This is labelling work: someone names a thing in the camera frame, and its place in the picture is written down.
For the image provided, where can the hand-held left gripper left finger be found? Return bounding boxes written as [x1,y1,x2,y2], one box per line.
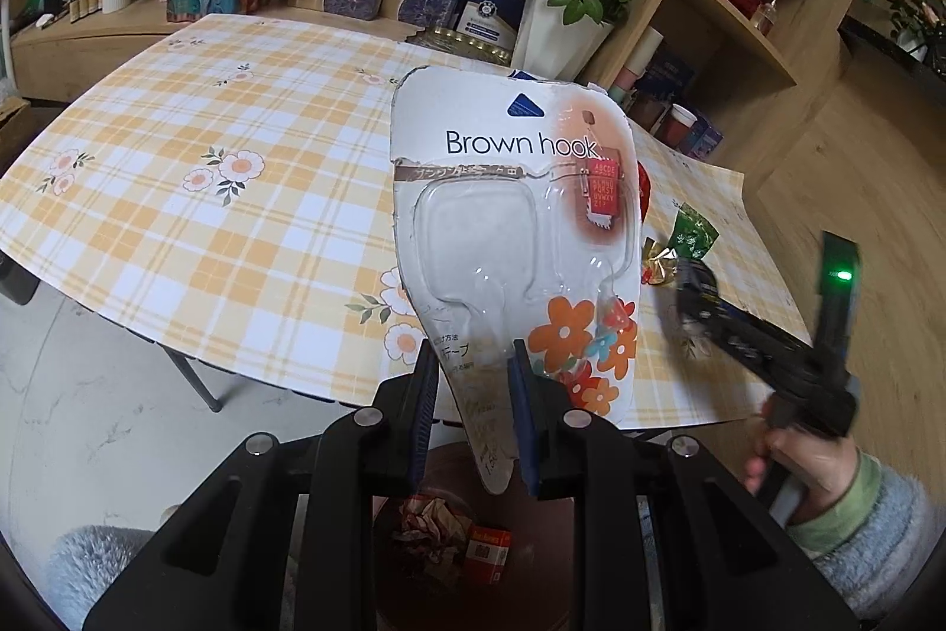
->
[81,341,445,631]

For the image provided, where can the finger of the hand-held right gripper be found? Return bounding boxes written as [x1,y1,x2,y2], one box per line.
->
[676,257,747,345]

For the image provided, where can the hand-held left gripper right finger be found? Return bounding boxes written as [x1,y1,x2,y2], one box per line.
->
[508,339,862,631]

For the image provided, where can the gold candy wrapper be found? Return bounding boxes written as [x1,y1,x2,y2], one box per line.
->
[639,238,685,286]

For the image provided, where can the brown trash bin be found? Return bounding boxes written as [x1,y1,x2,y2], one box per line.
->
[373,442,592,631]

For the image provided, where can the white hook blister pack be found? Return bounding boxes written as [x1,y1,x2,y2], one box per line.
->
[388,65,652,495]

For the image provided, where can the person's right forearm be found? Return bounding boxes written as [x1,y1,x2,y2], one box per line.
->
[783,452,938,623]

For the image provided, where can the person's right hand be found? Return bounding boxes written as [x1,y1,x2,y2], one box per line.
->
[743,398,862,500]

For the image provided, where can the green candy wrapper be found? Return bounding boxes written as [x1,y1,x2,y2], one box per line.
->
[669,202,720,260]

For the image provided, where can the crumpled paper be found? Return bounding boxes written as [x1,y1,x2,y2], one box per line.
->
[399,496,474,563]

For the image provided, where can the small orange box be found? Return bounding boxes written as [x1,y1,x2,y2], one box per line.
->
[465,523,513,584]

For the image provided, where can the small blue box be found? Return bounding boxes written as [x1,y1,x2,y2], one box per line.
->
[683,114,725,160]

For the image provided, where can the red paper cup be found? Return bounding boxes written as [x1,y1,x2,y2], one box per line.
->
[654,102,699,150]

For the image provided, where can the black table leg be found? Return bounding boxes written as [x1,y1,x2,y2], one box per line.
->
[173,354,224,415]

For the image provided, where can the pink paper roll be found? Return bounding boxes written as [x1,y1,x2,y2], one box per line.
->
[612,25,666,109]

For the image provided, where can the wooden shelf unit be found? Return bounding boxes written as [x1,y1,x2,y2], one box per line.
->
[584,0,888,183]

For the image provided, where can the plaid floral tablecloth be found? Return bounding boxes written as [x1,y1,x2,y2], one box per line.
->
[0,14,814,432]

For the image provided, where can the potted white flowers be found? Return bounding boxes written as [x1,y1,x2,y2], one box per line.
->
[887,0,946,64]

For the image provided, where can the gold tray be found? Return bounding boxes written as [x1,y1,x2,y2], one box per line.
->
[406,26,516,67]

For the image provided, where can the blue and white box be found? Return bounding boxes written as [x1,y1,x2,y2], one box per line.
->
[454,0,530,57]

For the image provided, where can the person's fuzzy clothing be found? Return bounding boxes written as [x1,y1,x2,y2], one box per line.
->
[48,523,158,626]

